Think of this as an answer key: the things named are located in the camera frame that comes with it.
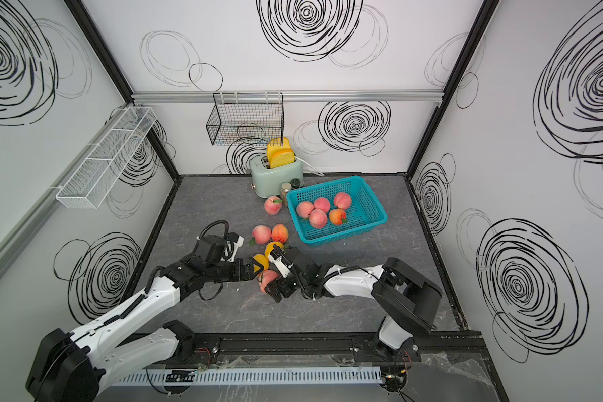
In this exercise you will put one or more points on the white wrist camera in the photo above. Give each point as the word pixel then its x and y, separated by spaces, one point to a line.
pixel 279 259
pixel 234 242

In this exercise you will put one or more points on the black corner frame post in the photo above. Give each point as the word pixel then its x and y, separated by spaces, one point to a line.
pixel 464 59
pixel 81 15

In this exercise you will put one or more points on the yellow toast slice right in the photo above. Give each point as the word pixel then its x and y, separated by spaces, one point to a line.
pixel 282 158

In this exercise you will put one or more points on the white slotted cable duct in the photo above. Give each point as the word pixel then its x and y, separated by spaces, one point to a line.
pixel 255 376

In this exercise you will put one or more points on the teal plastic basket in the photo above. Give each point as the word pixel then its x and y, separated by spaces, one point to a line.
pixel 365 213

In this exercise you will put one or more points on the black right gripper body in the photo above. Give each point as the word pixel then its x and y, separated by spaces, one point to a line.
pixel 301 283

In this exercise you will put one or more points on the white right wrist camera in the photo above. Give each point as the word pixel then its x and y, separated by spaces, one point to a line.
pixel 279 259

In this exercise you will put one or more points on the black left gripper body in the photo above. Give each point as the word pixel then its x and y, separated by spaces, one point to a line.
pixel 224 271

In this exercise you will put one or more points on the white wire wall shelf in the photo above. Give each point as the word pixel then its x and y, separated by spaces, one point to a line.
pixel 123 155

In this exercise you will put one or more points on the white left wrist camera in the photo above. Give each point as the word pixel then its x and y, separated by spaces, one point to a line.
pixel 234 242

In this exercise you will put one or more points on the black corner frame post left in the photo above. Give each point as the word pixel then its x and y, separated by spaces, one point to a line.
pixel 81 15

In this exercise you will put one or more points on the yellow toast slice left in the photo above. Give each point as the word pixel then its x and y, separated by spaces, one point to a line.
pixel 276 145

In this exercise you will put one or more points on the mint green toaster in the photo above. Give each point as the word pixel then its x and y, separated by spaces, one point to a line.
pixel 267 182

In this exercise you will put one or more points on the yellow peach upper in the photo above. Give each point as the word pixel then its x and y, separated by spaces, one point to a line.
pixel 271 246

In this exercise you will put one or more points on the grey horizontal wall rail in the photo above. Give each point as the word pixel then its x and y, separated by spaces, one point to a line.
pixel 270 96

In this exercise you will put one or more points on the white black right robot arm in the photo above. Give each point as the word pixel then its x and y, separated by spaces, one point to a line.
pixel 409 299

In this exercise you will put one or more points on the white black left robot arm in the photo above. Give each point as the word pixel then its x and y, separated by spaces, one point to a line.
pixel 81 364

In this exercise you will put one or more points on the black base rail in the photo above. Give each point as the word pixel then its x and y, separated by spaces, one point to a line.
pixel 361 347

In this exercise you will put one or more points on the yellow peach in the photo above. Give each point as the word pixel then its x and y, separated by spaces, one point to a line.
pixel 262 263
pixel 271 246

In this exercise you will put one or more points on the black corner frame post right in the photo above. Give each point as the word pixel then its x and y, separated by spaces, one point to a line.
pixel 464 59

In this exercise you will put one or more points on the pink peach front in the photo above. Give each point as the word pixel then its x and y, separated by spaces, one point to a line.
pixel 318 219

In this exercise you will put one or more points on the yellow toast slice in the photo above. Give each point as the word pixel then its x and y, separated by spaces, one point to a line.
pixel 282 158
pixel 276 145

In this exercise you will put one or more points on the glass spice jar silver lid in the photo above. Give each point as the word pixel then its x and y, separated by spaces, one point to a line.
pixel 285 189

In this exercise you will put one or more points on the yellow peach lower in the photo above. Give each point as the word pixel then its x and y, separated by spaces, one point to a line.
pixel 262 263

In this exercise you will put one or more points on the orange wrinkled peach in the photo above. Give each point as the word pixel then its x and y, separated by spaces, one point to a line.
pixel 338 217
pixel 280 233

